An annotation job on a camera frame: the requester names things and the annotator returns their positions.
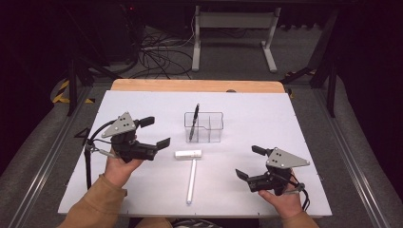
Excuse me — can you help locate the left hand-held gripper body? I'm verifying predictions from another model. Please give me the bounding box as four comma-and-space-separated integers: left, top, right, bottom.
101, 111, 159, 164

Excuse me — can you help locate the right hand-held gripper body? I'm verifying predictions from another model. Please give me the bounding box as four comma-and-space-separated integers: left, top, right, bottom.
248, 146, 312, 197

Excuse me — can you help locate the short white cylinder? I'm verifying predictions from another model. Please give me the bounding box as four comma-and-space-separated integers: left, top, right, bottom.
174, 149, 203, 160

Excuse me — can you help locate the black pen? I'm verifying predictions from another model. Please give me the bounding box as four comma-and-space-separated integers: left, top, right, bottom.
188, 103, 201, 143

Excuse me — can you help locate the long white pen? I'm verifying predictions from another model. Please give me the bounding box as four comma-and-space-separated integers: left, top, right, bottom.
185, 159, 198, 205

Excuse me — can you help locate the clear plastic organizer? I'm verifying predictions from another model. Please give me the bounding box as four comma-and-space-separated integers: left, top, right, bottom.
183, 111, 224, 143

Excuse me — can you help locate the person's left hand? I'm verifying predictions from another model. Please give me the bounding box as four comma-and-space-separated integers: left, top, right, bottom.
104, 148, 144, 188

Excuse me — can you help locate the person's right hand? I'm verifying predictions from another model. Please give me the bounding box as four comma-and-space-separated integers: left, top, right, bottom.
258, 170, 304, 220

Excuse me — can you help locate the white board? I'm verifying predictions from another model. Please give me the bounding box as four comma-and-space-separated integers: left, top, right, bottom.
57, 89, 333, 219

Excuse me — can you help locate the wooden table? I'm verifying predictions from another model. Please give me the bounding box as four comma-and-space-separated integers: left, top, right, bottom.
110, 78, 286, 94

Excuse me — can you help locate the black metal stand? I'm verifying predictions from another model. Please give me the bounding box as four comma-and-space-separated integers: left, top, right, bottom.
67, 55, 123, 117
279, 9, 338, 119

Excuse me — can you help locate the white metal stand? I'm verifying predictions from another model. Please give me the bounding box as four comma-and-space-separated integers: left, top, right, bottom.
191, 5, 282, 74

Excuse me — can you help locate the right hand-held gripper cable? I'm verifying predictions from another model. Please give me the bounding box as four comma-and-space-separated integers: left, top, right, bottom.
286, 172, 312, 213

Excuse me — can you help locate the hand-held gripper cable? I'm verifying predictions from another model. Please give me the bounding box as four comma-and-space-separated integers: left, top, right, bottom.
84, 119, 118, 191
286, 172, 312, 213

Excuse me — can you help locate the left hand-held gripper cable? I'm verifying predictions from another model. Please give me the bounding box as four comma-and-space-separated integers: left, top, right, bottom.
84, 119, 118, 191

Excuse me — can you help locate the bundle of floor cables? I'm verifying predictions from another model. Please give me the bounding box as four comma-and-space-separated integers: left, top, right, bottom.
127, 18, 195, 80

